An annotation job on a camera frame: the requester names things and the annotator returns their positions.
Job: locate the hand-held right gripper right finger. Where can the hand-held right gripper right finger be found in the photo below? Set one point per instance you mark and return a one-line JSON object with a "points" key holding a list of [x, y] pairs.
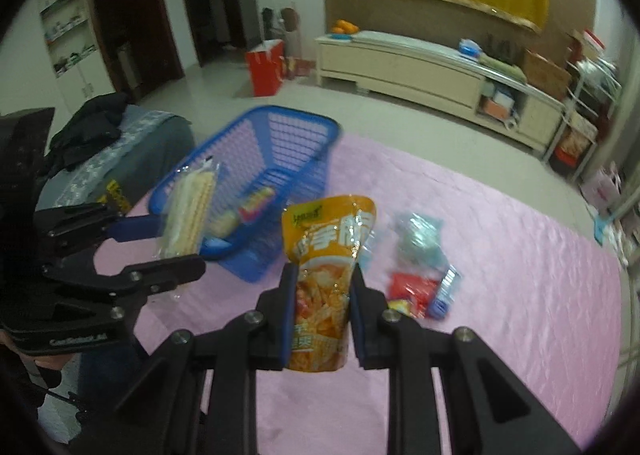
{"points": [[357, 320]]}

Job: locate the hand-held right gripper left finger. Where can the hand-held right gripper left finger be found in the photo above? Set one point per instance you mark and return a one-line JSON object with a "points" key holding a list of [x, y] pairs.
{"points": [[287, 320]]}

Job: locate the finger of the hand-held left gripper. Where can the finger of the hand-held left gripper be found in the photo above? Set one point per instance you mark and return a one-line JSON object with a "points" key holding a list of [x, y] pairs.
{"points": [[135, 229], [165, 270]]}

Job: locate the clear pale wafer packet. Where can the clear pale wafer packet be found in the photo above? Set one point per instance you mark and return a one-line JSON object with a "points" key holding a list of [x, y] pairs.
{"points": [[187, 215]]}

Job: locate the red snack packet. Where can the red snack packet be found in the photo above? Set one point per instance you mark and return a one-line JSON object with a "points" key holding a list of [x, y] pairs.
{"points": [[415, 287]]}

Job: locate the blue plastic basket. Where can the blue plastic basket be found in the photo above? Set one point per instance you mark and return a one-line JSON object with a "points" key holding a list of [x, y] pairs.
{"points": [[240, 270]]}

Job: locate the orange snack pouch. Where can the orange snack pouch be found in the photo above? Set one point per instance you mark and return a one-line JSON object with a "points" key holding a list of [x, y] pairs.
{"points": [[325, 245]]}

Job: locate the small blue snack packet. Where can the small blue snack packet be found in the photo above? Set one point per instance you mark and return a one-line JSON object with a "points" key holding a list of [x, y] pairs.
{"points": [[446, 295]]}

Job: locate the green yellow snack packet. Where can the green yellow snack packet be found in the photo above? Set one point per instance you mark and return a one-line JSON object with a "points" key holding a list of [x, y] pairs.
{"points": [[255, 201]]}

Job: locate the chair with grey cover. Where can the chair with grey cover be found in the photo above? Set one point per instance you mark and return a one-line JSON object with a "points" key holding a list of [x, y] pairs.
{"points": [[150, 145]]}

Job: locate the black jacket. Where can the black jacket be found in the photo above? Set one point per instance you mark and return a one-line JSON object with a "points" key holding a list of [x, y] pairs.
{"points": [[90, 127]]}

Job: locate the grey trash bin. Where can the grey trash bin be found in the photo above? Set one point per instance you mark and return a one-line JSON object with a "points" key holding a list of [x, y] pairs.
{"points": [[129, 67]]}

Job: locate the red paper bag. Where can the red paper bag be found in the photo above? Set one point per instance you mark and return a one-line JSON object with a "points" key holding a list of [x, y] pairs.
{"points": [[265, 70]]}

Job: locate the white paper roll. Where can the white paper roll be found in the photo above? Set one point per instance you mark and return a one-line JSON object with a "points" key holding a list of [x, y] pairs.
{"points": [[510, 124]]}

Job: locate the beige TV cabinet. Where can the beige TV cabinet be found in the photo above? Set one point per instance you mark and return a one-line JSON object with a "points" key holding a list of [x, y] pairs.
{"points": [[400, 70]]}

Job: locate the orange box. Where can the orange box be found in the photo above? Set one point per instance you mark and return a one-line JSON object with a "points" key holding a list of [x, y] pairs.
{"points": [[497, 105]]}

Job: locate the pink gift bag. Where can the pink gift bag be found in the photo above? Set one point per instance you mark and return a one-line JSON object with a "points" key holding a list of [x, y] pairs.
{"points": [[600, 190]]}

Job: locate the blue plate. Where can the blue plate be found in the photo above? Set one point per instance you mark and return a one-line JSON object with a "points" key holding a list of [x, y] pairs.
{"points": [[342, 36]]}

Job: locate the green folded cloth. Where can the green folded cloth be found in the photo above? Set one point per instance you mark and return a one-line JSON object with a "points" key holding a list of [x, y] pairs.
{"points": [[502, 67]]}

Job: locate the heap of oranges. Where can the heap of oranges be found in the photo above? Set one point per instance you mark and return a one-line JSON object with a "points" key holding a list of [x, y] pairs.
{"points": [[345, 27]]}

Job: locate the blue tissue box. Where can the blue tissue box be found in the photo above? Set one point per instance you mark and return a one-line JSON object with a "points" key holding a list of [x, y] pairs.
{"points": [[469, 48]]}

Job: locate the brown cardboard box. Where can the brown cardboard box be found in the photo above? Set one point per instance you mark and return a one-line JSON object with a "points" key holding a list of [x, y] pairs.
{"points": [[545, 72]]}

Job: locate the white storage rack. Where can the white storage rack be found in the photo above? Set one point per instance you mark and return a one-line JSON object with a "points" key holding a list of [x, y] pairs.
{"points": [[585, 100]]}

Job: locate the dark wooden door frame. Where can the dark wooden door frame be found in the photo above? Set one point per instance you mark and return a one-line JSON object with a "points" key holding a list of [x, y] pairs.
{"points": [[192, 10], [170, 35]]}

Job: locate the wall shelf with bottles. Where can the wall shelf with bottles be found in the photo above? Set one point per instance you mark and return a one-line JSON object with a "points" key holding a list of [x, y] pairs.
{"points": [[67, 20]]}

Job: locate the round brown wall panel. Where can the round brown wall panel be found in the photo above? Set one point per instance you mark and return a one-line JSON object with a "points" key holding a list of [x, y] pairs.
{"points": [[290, 16]]}

